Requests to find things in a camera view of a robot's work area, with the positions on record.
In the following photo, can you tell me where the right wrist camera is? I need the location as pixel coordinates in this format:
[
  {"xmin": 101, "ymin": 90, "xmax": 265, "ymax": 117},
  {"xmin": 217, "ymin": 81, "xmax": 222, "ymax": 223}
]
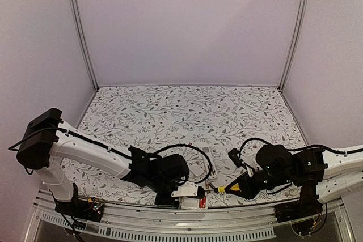
[{"xmin": 227, "ymin": 148, "xmax": 255, "ymax": 177}]

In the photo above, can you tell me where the black-faced white remote control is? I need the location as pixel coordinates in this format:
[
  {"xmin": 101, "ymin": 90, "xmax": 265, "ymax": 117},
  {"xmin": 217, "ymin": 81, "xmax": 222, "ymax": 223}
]
[{"xmin": 146, "ymin": 147, "xmax": 157, "ymax": 153}]

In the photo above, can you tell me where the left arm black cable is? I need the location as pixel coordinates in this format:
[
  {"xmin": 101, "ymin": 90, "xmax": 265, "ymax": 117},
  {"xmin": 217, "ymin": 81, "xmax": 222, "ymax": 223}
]
[{"xmin": 7, "ymin": 127, "xmax": 213, "ymax": 185}]

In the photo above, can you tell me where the left aluminium frame post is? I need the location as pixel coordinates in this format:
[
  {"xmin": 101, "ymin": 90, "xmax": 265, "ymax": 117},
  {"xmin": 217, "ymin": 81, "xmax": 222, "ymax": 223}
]
[{"xmin": 69, "ymin": 0, "xmax": 99, "ymax": 92}]

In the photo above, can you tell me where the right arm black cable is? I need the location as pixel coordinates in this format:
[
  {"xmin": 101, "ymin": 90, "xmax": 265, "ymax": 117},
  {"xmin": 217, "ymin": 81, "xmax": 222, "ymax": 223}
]
[{"xmin": 238, "ymin": 137, "xmax": 363, "ymax": 163}]

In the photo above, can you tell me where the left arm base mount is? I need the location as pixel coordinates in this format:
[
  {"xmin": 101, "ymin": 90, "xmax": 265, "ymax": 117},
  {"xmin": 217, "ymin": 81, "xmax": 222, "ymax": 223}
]
[{"xmin": 54, "ymin": 198, "xmax": 104, "ymax": 223}]

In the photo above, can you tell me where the floral patterned table mat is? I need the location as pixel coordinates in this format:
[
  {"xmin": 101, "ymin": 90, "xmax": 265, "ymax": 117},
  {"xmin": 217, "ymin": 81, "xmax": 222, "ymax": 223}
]
[{"xmin": 55, "ymin": 85, "xmax": 321, "ymax": 207}]

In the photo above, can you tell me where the front aluminium rail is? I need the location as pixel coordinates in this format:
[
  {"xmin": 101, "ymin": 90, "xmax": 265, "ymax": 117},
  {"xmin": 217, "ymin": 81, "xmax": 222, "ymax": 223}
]
[{"xmin": 24, "ymin": 192, "xmax": 357, "ymax": 241}]

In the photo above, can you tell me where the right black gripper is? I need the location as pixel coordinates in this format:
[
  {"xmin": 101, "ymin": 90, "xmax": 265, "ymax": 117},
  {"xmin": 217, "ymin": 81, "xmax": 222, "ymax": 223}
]
[{"xmin": 225, "ymin": 169, "xmax": 292, "ymax": 199}]

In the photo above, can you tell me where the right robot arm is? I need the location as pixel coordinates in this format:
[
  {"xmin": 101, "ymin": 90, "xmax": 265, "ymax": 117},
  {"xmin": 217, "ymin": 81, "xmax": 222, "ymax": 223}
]
[{"xmin": 223, "ymin": 145, "xmax": 362, "ymax": 217}]

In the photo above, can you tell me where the red battery in display remote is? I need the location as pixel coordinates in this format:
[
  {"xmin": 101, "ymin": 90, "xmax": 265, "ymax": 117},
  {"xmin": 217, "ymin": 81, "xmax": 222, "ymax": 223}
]
[{"xmin": 199, "ymin": 197, "xmax": 208, "ymax": 209}]

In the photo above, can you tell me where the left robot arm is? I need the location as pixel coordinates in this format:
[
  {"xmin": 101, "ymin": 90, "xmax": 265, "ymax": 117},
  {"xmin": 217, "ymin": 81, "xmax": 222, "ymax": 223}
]
[{"xmin": 9, "ymin": 108, "xmax": 198, "ymax": 216}]

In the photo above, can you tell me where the small white battery cover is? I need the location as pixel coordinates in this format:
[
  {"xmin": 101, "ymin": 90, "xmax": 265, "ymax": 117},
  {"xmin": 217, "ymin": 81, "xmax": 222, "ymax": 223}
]
[{"xmin": 176, "ymin": 128, "xmax": 189, "ymax": 137}]

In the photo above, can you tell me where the slim white remote control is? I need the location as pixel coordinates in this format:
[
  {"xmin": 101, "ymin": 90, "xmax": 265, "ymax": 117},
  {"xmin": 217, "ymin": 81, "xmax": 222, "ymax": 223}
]
[{"xmin": 201, "ymin": 147, "xmax": 218, "ymax": 182}]

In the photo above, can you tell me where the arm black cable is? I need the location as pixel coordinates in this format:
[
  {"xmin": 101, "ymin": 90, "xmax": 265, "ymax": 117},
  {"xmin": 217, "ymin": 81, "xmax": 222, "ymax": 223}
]
[
  {"xmin": 7, "ymin": 127, "xmax": 213, "ymax": 185},
  {"xmin": 238, "ymin": 137, "xmax": 363, "ymax": 163}
]

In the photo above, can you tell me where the right aluminium frame post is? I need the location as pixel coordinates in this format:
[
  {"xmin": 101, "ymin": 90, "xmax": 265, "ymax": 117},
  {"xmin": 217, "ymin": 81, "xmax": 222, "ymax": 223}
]
[{"xmin": 278, "ymin": 0, "xmax": 308, "ymax": 93}]

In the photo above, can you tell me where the aluminium frame post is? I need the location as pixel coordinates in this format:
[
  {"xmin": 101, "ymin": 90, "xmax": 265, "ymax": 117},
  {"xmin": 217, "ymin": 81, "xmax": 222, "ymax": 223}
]
[
  {"xmin": 278, "ymin": 0, "xmax": 308, "ymax": 93},
  {"xmin": 69, "ymin": 0, "xmax": 99, "ymax": 92}
]

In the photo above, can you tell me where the white remote with display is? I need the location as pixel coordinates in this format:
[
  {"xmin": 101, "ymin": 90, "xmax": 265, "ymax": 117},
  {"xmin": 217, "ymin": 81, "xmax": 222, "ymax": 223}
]
[{"xmin": 180, "ymin": 197, "xmax": 205, "ymax": 210}]

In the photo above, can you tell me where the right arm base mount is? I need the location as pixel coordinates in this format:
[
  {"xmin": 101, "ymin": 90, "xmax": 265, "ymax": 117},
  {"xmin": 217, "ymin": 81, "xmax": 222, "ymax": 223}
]
[{"xmin": 274, "ymin": 199, "xmax": 326, "ymax": 237}]

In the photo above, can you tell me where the yellow pry tool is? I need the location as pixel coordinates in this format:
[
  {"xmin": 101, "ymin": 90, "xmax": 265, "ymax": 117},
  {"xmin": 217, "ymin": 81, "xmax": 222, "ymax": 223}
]
[{"xmin": 209, "ymin": 184, "xmax": 240, "ymax": 193}]

